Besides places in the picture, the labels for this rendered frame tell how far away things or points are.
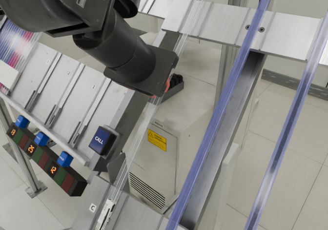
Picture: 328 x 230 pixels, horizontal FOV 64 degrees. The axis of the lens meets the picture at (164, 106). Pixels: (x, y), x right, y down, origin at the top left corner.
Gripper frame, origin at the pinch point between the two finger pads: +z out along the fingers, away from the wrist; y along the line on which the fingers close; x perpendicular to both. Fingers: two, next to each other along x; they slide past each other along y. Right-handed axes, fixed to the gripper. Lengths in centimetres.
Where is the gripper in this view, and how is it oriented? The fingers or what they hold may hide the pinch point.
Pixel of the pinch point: (161, 85)
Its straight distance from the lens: 45.7
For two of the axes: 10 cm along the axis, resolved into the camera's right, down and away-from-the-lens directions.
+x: -4.0, 9.1, -0.9
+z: 3.7, 2.6, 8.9
